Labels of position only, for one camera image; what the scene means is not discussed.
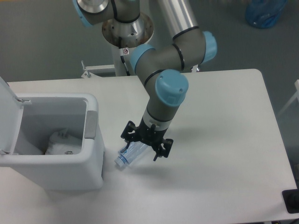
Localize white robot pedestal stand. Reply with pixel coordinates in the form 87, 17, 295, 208
80, 14, 201, 78

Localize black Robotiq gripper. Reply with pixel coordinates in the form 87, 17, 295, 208
121, 119, 173, 161

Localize white trash can lid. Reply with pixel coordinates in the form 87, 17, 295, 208
0, 79, 32, 155

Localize blue plastic bag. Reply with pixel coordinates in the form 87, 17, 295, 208
245, 0, 288, 29

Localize black cable on pedestal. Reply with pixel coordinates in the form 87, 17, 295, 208
118, 36, 131, 76

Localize clear plastic water bottle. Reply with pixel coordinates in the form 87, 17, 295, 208
114, 141, 149, 168

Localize white trash can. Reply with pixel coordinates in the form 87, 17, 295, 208
0, 93, 105, 190

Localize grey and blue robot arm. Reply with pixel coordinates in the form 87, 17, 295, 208
73, 0, 217, 158

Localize white frame at right edge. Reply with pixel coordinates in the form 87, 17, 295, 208
278, 80, 299, 117

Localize white plastic bag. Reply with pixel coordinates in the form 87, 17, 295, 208
45, 128, 82, 155

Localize black device at table edge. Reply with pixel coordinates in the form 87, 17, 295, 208
282, 189, 299, 214

